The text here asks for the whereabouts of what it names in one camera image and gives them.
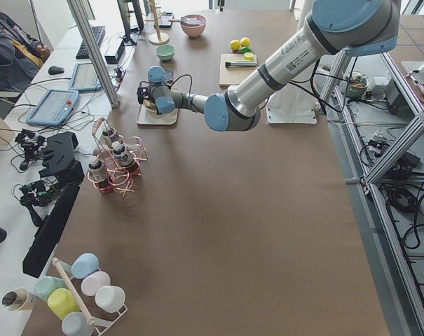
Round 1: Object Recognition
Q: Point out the wooden mug tree stand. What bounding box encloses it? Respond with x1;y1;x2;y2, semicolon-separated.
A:
145;0;170;46

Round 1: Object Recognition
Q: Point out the black keyboard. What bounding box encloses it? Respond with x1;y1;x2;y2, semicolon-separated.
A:
75;25;107;60

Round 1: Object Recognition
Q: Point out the black computer mouse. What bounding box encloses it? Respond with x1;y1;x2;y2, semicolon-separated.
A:
48;66;64;76

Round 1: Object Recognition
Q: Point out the tea bottle three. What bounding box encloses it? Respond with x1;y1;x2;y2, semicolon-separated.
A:
102;127;120;148

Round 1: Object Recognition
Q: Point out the blue teach pendant far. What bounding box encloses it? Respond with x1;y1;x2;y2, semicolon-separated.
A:
69;63;102;92

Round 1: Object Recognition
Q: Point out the bamboo cutting board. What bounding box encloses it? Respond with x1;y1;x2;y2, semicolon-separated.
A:
219;53;258;88

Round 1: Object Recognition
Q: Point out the paper cup with metal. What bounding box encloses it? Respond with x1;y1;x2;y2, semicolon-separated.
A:
1;288;34;311

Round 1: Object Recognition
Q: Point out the toast bread slice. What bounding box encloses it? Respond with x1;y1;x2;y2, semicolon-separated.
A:
144;100;156;109

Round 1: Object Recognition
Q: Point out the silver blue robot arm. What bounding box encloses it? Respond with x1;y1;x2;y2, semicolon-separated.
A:
137;0;401;132

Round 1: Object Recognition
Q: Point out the cream rabbit tray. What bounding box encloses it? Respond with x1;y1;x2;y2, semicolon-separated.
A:
135;104;179;126

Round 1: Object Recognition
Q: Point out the yellow plastic knife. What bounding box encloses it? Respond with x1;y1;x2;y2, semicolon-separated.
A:
224;60;257;68

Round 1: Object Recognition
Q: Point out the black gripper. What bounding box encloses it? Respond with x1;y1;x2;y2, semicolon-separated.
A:
137;81;162;116

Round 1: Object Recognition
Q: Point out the copper wire bottle rack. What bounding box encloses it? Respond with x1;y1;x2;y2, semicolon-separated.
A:
87;118;148;195

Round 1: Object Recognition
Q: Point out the grey blue plastic cup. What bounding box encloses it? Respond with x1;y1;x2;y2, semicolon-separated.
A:
62;311;94;336

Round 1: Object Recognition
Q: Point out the tea bottle two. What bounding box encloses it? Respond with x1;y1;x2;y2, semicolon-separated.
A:
112;141;133;167

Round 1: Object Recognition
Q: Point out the light blue plastic cup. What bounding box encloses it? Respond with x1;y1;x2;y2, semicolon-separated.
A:
71;253;100;279

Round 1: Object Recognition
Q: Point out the yellow lemon far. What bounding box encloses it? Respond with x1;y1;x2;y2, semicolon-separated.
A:
240;36;250;47

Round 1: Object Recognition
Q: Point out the metal ice scoop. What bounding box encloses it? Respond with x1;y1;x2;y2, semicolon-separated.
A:
169;16;202;27

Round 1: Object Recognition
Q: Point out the green lime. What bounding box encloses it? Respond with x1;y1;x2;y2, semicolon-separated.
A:
240;46;252;54

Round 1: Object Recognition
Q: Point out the pink bowl with ice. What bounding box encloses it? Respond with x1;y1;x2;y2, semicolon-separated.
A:
180;14;207;38

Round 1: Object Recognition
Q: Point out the grey folded cloth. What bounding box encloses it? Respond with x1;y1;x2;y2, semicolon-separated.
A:
165;69;174;83

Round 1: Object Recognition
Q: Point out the white plastic cup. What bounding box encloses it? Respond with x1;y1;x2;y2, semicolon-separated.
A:
95;285;125;313

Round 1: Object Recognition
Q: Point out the pink plastic cup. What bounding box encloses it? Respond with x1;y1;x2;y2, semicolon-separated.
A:
81;270;111;296

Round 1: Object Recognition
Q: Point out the aluminium frame post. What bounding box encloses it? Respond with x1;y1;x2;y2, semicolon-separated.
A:
67;0;120;109

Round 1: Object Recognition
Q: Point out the blue teach pendant near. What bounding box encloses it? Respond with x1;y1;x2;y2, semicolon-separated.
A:
26;90;79;126

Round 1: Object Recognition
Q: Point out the yellow lemon near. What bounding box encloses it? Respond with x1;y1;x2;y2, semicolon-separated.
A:
229;39;240;51

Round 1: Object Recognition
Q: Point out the green ceramic bowl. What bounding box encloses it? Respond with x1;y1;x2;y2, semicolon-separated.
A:
155;44;176;62

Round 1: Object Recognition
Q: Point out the white wire cup rack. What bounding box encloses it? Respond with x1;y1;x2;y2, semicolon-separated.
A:
51;257;128;335

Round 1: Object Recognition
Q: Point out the blue teach pendant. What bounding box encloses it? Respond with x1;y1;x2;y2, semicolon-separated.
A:
26;90;79;126
69;63;102;92

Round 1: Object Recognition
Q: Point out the yellow lemon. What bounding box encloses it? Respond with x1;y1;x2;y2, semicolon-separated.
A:
229;39;240;51
240;36;250;47

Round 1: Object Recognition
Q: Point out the mint green plastic cup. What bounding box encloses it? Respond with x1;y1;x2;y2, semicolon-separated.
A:
34;276;66;302

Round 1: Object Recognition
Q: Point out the black long bar device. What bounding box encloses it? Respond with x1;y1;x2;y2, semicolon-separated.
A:
22;183;80;278

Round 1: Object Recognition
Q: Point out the tea bottle one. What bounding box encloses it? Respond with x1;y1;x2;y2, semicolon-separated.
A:
88;155;109;189

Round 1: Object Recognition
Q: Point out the yellow plastic cup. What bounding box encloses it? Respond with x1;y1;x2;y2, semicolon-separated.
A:
47;288;81;321

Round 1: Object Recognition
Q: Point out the seated person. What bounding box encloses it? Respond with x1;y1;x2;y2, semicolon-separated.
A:
0;11;51;94

